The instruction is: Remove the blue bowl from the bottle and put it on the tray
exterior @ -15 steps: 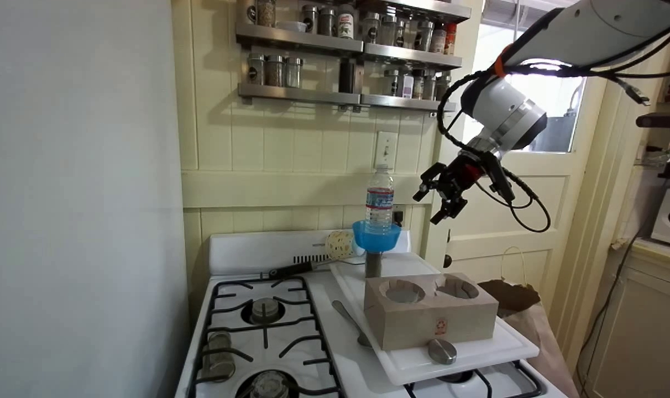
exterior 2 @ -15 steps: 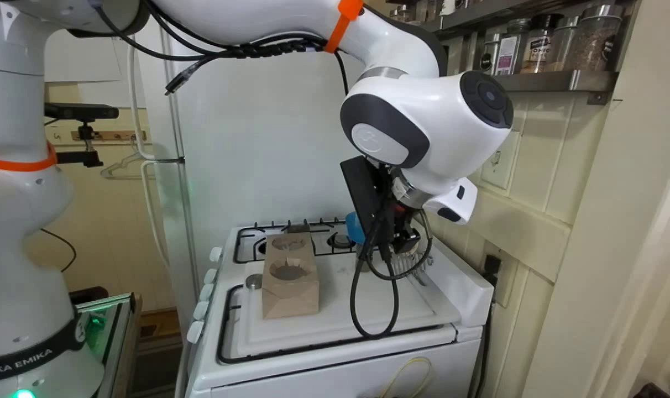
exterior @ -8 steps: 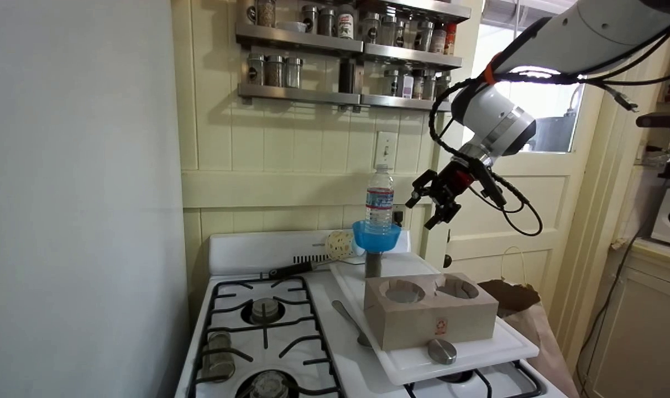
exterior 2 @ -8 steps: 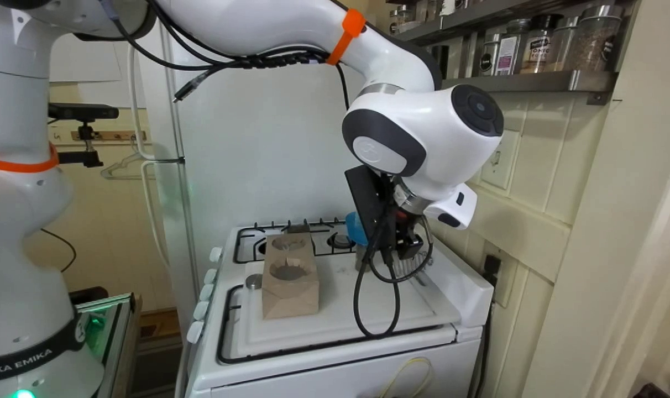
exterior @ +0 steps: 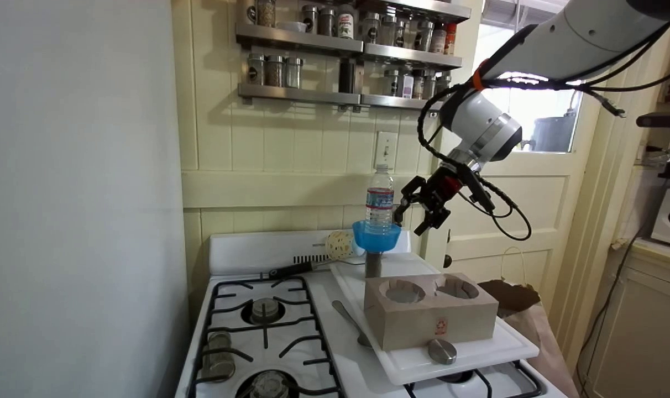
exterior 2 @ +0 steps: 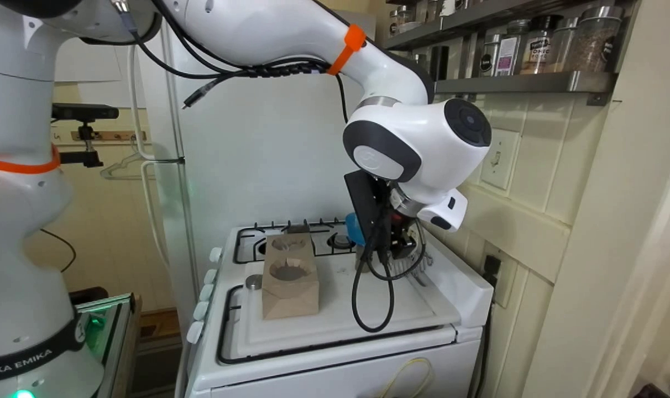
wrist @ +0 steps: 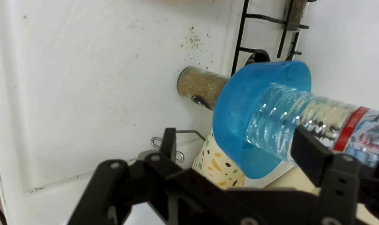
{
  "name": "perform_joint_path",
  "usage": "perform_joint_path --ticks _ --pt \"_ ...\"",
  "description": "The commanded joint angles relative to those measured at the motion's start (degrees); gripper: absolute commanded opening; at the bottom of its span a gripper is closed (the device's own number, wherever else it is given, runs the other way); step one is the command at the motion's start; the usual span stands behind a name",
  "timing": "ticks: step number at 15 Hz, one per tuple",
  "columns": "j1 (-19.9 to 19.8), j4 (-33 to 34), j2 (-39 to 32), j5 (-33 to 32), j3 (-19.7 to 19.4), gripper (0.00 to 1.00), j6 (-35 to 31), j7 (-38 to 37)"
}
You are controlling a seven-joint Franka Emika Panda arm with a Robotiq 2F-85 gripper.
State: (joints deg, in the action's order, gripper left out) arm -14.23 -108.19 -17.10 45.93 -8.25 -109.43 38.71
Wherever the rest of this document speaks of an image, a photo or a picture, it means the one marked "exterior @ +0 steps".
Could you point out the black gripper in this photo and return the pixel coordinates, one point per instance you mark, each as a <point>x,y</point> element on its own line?
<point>443,188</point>

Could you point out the blue plastic bowl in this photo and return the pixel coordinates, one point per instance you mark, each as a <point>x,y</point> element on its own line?
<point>377,238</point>

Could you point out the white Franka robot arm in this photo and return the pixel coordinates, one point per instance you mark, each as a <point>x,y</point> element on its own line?
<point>592,35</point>

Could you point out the clear plastic water bottle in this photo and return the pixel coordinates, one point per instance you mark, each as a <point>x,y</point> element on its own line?
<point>381,199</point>

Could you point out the grey pepper grinder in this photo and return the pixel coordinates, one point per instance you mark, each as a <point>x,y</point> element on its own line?
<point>372,266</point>

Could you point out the metal cup in block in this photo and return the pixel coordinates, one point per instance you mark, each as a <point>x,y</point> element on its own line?
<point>459,288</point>
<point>405,292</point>

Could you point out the wooden block with holes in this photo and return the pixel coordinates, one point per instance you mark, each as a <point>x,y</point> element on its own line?
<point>429,320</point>

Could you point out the glass spice jar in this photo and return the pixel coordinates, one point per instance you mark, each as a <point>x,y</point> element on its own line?
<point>442,81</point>
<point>387,25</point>
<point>426,34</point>
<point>293,71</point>
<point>327,20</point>
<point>408,81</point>
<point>256,68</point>
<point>311,18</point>
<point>452,39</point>
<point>260,11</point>
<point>393,81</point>
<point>403,31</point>
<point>369,25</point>
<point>438,35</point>
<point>274,68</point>
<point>418,82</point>

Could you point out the metal spoon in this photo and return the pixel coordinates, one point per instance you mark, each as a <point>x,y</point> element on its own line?
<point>349,317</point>

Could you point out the cream panel door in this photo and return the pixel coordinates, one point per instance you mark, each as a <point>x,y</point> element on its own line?
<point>555,213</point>

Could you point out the small metal scoop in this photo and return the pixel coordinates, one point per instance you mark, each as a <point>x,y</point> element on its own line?
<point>443,349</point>

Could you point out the white cutting board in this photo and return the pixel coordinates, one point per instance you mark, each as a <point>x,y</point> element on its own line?
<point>423,360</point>

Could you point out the tall dark spice jar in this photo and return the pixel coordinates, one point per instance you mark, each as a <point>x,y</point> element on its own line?
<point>349,73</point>

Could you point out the white gas stove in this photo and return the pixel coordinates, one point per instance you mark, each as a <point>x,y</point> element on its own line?
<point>260,250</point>

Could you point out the brown paper bag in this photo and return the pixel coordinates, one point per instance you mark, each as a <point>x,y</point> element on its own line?
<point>534,333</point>

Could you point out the steel spice rack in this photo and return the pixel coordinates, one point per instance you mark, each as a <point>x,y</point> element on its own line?
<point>297,94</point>

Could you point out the black burner grate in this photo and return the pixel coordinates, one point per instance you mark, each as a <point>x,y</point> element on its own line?
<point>265,334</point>
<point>490,383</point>

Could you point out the white label spice jar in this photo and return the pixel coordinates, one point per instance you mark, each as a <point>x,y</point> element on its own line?
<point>347,23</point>

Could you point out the white window blind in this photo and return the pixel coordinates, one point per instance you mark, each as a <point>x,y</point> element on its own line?
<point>508,11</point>

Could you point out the cream cabinet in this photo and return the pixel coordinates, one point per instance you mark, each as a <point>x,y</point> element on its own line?
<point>645,323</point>

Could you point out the black countertop appliance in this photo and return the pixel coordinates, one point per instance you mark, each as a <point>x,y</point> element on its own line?
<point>668,129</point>

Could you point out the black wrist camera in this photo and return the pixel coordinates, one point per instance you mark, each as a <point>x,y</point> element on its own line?
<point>479,194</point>

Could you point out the white wall outlet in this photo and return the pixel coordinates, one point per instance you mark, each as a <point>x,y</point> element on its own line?
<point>386,146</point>

